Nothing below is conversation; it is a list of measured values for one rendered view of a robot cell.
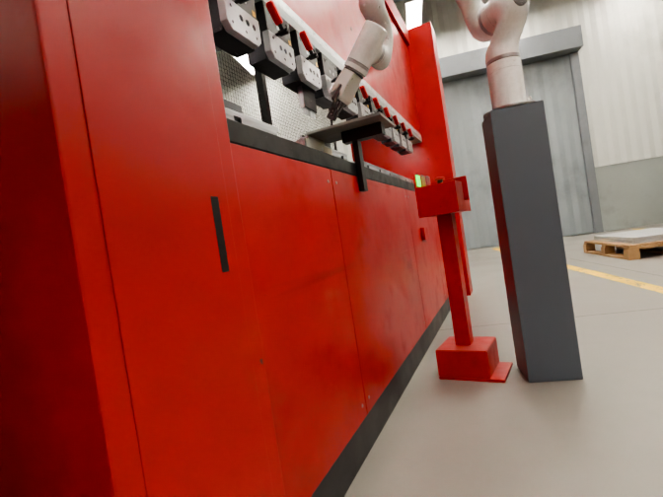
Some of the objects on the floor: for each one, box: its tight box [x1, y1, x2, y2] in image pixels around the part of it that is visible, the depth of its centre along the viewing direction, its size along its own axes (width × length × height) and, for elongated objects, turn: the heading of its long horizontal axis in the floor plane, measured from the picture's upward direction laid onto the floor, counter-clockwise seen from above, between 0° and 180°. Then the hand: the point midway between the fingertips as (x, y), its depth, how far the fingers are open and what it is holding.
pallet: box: [583, 241, 663, 260], centre depth 437 cm, size 120×82×14 cm
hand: (332, 114), depth 142 cm, fingers closed
